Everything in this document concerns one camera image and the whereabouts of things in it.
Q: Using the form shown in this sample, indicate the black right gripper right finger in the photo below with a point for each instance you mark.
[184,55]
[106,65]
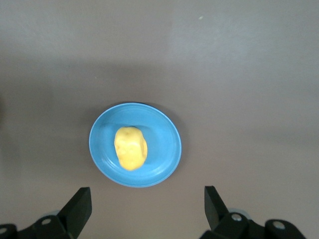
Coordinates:
[216,214]

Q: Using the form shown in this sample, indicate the yellow potato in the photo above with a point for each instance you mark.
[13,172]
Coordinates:
[130,149]

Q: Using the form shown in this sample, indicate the brown table mat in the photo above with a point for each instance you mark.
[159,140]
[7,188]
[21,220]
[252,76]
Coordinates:
[236,87]

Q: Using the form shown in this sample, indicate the light blue round plate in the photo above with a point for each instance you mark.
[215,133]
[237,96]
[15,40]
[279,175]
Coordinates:
[162,139]

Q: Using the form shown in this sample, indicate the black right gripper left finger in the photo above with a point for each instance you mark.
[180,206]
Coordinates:
[74,214]

